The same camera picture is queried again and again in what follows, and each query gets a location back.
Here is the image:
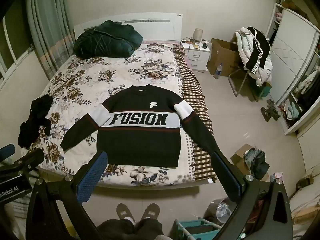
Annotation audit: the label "black cloth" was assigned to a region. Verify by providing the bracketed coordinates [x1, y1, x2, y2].
[18, 95, 53, 148]

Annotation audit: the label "grey-green curtain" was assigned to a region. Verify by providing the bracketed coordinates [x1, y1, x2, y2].
[25, 0, 77, 74]

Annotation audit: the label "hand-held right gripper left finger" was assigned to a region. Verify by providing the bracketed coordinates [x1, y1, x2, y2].
[25, 150, 109, 240]

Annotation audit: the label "black striped track jacket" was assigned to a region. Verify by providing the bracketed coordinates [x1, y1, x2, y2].
[245, 27, 271, 74]

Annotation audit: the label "hanging clothes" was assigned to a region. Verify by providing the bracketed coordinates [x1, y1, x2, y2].
[297, 66, 320, 110]

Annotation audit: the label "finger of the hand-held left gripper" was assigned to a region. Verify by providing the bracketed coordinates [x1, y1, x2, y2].
[0, 149, 45, 174]
[0, 144, 16, 162]

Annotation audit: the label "person's right shoe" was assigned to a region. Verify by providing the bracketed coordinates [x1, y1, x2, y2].
[141, 203, 160, 224]

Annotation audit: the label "small cardboard box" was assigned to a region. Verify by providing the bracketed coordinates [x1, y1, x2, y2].
[230, 144, 270, 180]

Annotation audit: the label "white headboard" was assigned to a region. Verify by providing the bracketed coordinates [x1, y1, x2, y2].
[74, 12, 183, 43]

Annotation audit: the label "large cardboard box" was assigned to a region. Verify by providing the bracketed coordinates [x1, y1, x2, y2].
[206, 38, 242, 77]

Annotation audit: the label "stack of folded pastel clothes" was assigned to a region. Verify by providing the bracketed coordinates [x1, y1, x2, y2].
[280, 97, 304, 120]

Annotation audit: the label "green box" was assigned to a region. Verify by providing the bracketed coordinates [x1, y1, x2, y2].
[255, 81, 272, 98]

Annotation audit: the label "silver trash bin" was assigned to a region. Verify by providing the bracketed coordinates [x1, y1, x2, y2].
[206, 197, 237, 225]

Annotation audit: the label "teal storage basket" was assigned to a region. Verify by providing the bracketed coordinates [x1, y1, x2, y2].
[174, 219, 223, 240]

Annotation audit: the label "black and white knit sweater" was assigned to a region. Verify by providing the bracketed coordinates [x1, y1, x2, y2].
[60, 85, 222, 168]

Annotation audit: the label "person's shoe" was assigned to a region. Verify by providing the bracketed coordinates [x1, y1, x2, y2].
[141, 203, 160, 224]
[116, 203, 137, 227]

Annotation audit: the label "person's left shoe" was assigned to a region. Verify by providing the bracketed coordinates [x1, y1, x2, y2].
[116, 203, 137, 227]

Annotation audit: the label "brown checked blanket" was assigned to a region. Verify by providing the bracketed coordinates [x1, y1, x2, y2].
[171, 44, 218, 183]

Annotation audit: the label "white wardrobe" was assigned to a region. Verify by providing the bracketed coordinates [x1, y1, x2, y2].
[265, 0, 320, 135]

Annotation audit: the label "person's dark trousers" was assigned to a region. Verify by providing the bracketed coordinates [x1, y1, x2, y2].
[96, 219, 165, 240]

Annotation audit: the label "white nightstand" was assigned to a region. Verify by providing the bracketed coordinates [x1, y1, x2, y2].
[180, 41, 212, 71]

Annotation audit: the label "floral bed sheet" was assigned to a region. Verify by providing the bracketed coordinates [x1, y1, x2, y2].
[21, 41, 200, 188]

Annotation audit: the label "window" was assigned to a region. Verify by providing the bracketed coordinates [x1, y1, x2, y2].
[0, 0, 38, 80]

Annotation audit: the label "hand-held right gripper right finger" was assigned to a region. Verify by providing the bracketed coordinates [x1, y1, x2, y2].
[211, 151, 293, 240]

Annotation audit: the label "folding chair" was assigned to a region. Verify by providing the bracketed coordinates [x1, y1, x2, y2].
[228, 67, 260, 103]

